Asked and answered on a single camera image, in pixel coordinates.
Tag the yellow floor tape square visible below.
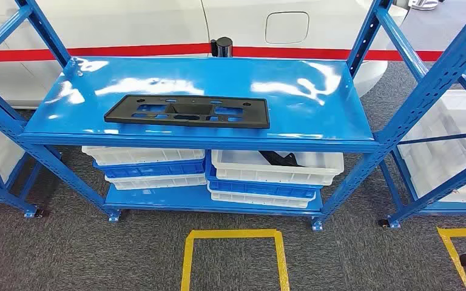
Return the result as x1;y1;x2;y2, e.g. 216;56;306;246
180;229;291;291
436;227;466;287

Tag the white round stand base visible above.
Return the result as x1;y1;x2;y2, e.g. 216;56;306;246
408;0;439;12

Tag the blue plastic bin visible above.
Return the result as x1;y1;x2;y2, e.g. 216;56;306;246
93;159;206;179
204;150;323;201

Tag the black plastic bracket part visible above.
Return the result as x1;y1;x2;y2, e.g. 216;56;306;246
258;150;307;168

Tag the white car with red stripe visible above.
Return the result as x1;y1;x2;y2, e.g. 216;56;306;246
0;0;466;110

